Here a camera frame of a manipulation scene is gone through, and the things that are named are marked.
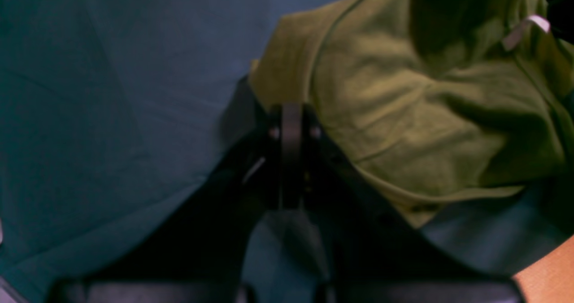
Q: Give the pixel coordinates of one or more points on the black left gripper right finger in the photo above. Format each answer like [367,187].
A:
[374,256]

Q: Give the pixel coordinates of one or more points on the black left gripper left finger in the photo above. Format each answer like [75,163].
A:
[196,255]

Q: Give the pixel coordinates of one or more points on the olive green t-shirt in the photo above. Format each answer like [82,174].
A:
[433,101]

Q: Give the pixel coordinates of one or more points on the blue table cloth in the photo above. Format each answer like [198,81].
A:
[112,112]

